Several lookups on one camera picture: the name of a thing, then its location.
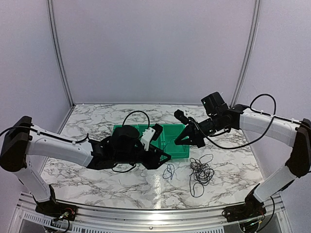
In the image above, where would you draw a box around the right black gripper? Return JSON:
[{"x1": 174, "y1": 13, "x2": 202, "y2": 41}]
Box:
[{"x1": 174, "y1": 114, "x2": 223, "y2": 149}]

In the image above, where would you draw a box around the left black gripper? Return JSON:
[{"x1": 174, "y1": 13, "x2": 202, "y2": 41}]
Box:
[{"x1": 115, "y1": 145, "x2": 172, "y2": 170}]

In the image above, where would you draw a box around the dark blue cable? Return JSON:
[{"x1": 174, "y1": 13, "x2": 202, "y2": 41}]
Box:
[{"x1": 167, "y1": 165, "x2": 176, "y2": 182}]

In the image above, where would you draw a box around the brown cable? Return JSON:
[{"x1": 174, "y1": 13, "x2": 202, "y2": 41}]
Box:
[{"x1": 189, "y1": 153, "x2": 215, "y2": 198}]

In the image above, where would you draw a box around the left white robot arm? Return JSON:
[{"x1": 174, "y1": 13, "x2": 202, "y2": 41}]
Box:
[{"x1": 0, "y1": 116, "x2": 171, "y2": 216}]

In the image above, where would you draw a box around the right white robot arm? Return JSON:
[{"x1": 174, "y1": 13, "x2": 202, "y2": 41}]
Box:
[{"x1": 174, "y1": 92, "x2": 311, "y2": 221}]

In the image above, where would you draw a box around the right green bin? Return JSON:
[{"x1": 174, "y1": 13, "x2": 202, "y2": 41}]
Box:
[{"x1": 153, "y1": 124, "x2": 190, "y2": 160}]

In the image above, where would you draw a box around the middle green bin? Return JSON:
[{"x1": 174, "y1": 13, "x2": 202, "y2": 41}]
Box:
[{"x1": 137, "y1": 124, "x2": 163, "y2": 135}]

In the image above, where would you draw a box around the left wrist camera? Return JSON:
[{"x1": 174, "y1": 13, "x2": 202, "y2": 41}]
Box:
[{"x1": 140, "y1": 123, "x2": 163, "y2": 151}]

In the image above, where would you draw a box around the front aluminium rail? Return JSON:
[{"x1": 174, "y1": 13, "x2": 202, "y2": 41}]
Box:
[{"x1": 14, "y1": 191, "x2": 290, "y2": 233}]

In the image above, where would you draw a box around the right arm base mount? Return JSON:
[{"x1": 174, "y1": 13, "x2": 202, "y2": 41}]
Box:
[{"x1": 222, "y1": 203, "x2": 266, "y2": 222}]

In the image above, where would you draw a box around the right aluminium frame post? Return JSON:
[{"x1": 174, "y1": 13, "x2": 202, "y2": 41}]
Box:
[{"x1": 230, "y1": 0, "x2": 262, "y2": 107}]

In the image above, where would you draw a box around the aluminium frame post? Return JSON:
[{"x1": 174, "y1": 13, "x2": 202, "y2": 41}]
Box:
[
  {"x1": 230, "y1": 0, "x2": 262, "y2": 107},
  {"x1": 46, "y1": 0, "x2": 75, "y2": 108}
]

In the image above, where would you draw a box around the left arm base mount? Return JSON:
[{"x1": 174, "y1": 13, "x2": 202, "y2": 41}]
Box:
[{"x1": 35, "y1": 200, "x2": 77, "y2": 221}]

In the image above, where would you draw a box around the left aluminium frame post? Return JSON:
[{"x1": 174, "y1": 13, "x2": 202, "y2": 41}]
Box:
[{"x1": 46, "y1": 0, "x2": 75, "y2": 108}]

